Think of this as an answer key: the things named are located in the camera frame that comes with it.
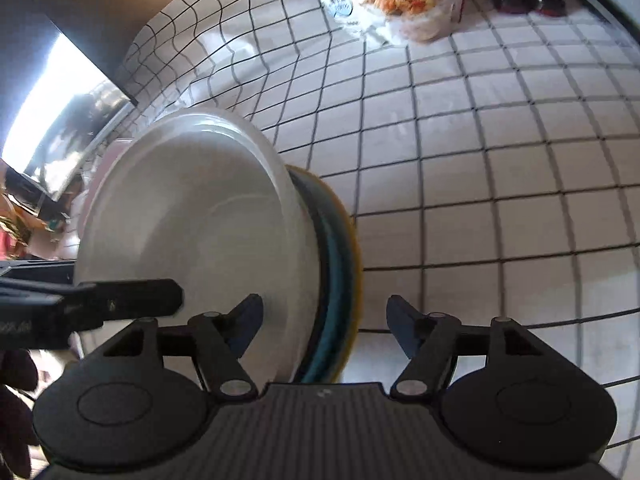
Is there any cream bowl with orange rim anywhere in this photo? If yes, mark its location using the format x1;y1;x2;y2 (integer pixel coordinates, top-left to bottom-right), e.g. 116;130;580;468
290;164;362;383

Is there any person's left hand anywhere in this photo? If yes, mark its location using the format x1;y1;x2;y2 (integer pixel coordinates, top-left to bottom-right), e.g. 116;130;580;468
0;349;40;480

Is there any white floral bowl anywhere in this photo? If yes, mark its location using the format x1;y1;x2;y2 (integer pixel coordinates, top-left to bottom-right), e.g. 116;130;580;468
74;107;321;386

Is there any blue bowl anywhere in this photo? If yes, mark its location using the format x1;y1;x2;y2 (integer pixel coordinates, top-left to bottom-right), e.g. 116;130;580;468
287;167;352;383

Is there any black computer monitor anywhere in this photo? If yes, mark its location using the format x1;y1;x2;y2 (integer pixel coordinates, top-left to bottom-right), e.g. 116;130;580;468
0;0;139;202

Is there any dark clutter beside monitor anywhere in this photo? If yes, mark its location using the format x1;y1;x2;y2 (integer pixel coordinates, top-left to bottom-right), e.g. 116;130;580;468
0;160;78;261

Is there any white checked tablecloth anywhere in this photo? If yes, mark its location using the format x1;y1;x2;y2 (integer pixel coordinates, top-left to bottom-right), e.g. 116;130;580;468
117;0;640;466

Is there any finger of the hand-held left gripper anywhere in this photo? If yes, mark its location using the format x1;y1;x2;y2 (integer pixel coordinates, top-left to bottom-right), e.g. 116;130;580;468
62;279;184;332

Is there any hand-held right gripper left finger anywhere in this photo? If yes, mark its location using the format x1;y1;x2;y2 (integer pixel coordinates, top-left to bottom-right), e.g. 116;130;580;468
102;294;264;403

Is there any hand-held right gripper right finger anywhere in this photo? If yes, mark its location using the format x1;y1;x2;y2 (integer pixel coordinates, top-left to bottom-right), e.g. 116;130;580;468
386;295;543;400

